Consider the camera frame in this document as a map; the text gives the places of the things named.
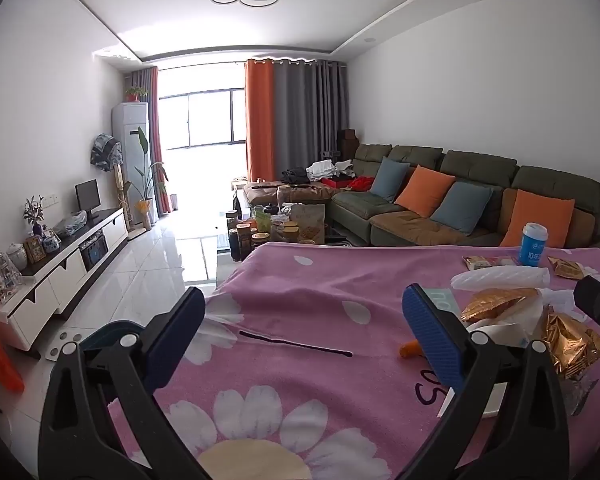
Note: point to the white standing air conditioner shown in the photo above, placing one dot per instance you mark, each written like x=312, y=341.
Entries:
x=130, y=160

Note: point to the white TV cabinet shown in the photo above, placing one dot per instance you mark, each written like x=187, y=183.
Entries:
x=65, y=280

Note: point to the tall leafy floor plant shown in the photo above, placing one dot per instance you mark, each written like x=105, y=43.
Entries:
x=147, y=185

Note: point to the blue white porcelain jar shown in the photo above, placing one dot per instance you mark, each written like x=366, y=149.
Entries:
x=50, y=242

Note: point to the small green potted plant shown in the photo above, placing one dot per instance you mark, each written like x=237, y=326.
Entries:
x=136, y=93

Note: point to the orange cushion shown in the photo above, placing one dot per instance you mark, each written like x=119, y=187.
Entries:
x=535, y=215
x=425, y=191

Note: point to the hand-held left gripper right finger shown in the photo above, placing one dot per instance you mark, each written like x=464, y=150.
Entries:
x=427, y=332

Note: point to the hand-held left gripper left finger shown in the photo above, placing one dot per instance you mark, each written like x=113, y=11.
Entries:
x=180, y=325

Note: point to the orange peel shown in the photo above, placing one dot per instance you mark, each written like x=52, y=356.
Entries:
x=410, y=350

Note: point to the blue white paper cup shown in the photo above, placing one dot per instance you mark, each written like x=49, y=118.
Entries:
x=532, y=245

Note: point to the small gold foil wrapper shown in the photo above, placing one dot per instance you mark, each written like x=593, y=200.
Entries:
x=567, y=267

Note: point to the clear plastic bag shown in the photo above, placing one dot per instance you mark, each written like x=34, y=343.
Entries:
x=71, y=224

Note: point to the green sofa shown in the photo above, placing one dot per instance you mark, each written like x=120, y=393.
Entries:
x=420, y=227

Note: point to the wooden picture frame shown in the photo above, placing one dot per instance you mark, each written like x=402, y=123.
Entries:
x=34, y=249

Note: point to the large window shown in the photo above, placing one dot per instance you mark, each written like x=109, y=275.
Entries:
x=205, y=120

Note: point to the pink floral blanket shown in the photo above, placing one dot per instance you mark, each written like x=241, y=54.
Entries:
x=305, y=300

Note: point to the teal plastic bin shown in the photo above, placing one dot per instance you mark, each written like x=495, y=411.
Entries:
x=107, y=334

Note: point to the black monitor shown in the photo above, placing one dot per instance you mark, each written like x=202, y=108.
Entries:
x=87, y=197

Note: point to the white ceramic jar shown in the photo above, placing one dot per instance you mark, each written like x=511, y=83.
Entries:
x=16, y=256

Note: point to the silver foil scrap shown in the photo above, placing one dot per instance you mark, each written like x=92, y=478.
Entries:
x=577, y=395

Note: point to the small plant in blue vase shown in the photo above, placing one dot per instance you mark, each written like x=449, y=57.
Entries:
x=34, y=212

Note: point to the brown ottoman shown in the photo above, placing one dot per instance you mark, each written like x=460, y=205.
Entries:
x=265, y=192

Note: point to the striped grey orange curtain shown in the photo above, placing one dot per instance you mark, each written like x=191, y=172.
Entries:
x=152, y=135

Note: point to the white paper sheet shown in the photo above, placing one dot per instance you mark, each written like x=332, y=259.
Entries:
x=495, y=402

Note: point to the pile of clothes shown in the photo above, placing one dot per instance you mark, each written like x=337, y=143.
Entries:
x=325, y=170

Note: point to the glass ornament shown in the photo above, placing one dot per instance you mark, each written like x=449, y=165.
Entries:
x=5, y=272

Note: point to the patterned paper bag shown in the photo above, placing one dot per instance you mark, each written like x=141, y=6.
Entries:
x=307, y=222

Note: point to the white bathroom scale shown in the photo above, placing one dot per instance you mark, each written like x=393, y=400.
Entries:
x=66, y=345

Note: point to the crumpled gold foil wrapper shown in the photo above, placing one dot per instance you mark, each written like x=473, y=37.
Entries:
x=572, y=342

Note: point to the pink snack packet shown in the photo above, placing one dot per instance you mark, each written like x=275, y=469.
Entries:
x=487, y=261

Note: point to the large gold foil wrapper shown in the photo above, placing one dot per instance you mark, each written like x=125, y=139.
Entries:
x=495, y=305

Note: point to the cloth-covered fan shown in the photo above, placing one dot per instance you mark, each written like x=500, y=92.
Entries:
x=105, y=152

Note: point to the blue cushion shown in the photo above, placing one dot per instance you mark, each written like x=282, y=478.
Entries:
x=462, y=207
x=389, y=180

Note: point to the brown wooden cabinet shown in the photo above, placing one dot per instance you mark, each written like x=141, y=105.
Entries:
x=349, y=142

